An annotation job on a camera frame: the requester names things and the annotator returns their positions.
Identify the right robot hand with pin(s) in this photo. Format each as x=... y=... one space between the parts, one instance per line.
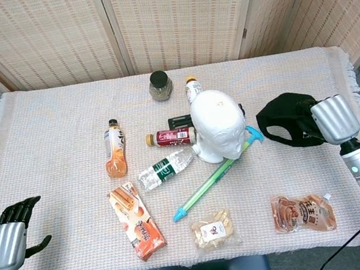
x=335 y=120

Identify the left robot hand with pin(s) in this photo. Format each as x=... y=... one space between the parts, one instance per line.
x=6 y=241

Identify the black baseball cap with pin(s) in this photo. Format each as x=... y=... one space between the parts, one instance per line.
x=279 y=115

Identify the white foam mannequin head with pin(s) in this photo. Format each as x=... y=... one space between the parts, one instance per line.
x=215 y=119

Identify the orange sauce pouch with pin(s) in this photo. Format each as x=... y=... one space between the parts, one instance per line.
x=302 y=213

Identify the white woven table cloth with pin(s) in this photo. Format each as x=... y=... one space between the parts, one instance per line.
x=48 y=145

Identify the orange egg roll box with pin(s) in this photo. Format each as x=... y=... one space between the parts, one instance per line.
x=137 y=220

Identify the orange juice bottle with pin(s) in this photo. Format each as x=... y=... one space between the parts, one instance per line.
x=115 y=152

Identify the green blue water pump toy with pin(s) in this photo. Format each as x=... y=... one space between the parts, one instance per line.
x=205 y=185

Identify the white bottle with yellow cap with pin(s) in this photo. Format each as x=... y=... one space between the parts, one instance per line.
x=193 y=90

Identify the clear bag of cookies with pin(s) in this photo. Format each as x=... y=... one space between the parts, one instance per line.
x=214 y=230

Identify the red label drink bottle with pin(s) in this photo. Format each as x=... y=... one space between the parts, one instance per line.
x=170 y=137

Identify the clear green label water bottle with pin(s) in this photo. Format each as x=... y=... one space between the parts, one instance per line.
x=163 y=170

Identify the glass jar with black lid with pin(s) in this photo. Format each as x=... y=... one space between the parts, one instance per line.
x=161 y=88

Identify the beige woven folding screen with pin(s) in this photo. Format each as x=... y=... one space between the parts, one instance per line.
x=48 y=36

